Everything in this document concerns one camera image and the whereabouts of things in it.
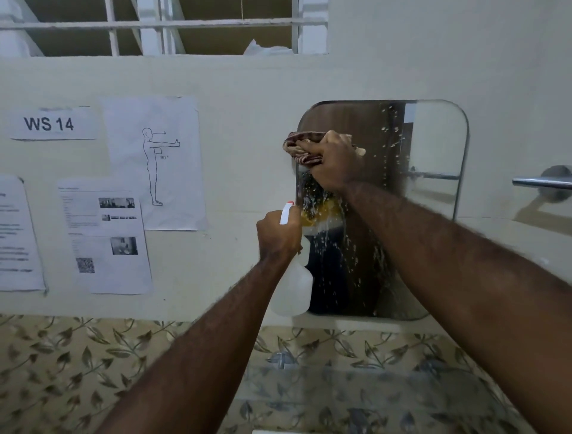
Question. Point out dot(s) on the person's right forearm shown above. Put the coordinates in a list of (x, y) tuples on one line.
[(464, 286)]

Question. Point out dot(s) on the metal towel bar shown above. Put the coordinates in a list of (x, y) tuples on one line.
[(543, 181)]

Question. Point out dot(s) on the striped brown cleaning cloth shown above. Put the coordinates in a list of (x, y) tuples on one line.
[(308, 147)]

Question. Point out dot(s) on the paper sheet with photos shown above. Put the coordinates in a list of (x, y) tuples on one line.
[(107, 237)]

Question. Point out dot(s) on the person's left hand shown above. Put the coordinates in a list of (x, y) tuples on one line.
[(276, 232)]

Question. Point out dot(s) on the person's right hand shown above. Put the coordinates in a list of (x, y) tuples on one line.
[(331, 162)]

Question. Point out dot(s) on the rounded wall mirror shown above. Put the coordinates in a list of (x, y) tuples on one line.
[(384, 210)]

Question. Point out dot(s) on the white plastic bag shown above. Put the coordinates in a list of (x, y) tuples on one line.
[(263, 48)]

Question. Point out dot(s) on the person's left forearm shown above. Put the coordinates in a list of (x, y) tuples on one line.
[(192, 353)]

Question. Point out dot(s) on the white paper label sign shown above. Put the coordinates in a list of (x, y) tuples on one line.
[(52, 123)]

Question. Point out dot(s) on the white window grille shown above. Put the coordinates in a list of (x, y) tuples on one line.
[(165, 27)]

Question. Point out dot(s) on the person's left fingers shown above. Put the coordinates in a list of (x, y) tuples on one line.
[(286, 214)]

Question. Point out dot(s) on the paper sheet with body diagram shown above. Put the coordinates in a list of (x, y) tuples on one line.
[(154, 163)]

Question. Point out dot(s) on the white plastic spray bottle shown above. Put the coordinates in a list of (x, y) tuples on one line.
[(292, 277)]

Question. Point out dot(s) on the paper sheet with text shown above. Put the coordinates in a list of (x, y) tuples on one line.
[(18, 234)]

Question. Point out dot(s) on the person's right fingers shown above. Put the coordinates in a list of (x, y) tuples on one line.
[(319, 150)]

